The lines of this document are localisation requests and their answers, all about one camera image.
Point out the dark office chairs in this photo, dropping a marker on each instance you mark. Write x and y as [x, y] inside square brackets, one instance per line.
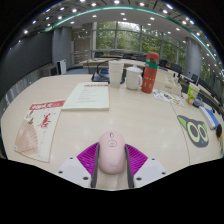
[175, 68]

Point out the pink computer mouse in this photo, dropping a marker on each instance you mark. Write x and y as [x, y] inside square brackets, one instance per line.
[112, 153]

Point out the black conference microphone unit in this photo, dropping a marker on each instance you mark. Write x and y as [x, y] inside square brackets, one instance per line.
[100, 77]

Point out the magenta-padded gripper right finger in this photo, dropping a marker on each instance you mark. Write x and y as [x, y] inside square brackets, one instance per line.
[136, 160]

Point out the ceiling lights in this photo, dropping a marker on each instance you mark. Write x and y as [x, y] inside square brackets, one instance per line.
[116, 2]

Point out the black microphone with yellow band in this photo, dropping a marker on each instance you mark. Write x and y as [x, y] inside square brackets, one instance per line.
[219, 131]

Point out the white paper cup stack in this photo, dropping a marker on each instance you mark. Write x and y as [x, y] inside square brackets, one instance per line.
[116, 75]

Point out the colourful sticker sheet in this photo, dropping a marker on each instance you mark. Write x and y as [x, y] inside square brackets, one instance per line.
[168, 97]

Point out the white standing board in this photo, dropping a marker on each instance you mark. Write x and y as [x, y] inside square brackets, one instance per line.
[62, 66]

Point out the white lidded mug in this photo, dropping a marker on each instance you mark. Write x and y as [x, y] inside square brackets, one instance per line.
[133, 80]

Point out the red-titled magazine with fan picture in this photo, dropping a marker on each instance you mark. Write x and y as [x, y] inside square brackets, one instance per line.
[38, 130]

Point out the black cat-face mouse pad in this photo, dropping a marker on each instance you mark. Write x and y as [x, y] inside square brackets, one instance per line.
[196, 131]

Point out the green printed drink cup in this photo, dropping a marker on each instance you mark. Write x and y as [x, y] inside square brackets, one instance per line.
[192, 95]

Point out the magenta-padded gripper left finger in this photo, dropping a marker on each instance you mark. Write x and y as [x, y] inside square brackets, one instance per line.
[87, 159]

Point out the long curved conference table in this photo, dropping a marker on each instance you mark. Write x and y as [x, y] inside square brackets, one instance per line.
[96, 62]

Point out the red thermos with green band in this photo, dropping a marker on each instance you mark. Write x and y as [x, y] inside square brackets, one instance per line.
[150, 75]

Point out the white booklet with red heading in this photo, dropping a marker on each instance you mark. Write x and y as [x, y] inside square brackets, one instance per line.
[87, 96]

